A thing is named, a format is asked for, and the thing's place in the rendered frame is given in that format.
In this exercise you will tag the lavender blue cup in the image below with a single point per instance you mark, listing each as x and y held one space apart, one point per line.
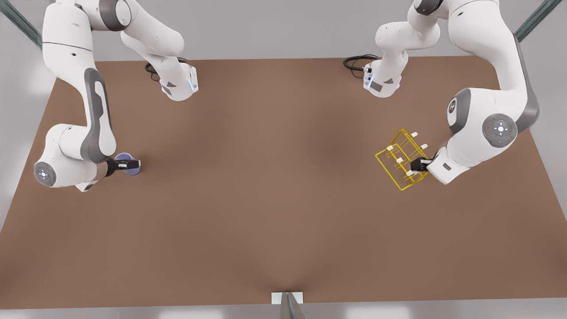
129 157

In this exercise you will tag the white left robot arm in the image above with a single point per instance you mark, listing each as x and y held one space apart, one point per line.
487 110

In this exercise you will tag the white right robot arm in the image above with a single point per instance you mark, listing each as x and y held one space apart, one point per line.
66 79

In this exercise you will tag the silver frame post with foot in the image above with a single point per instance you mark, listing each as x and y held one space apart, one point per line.
288 303

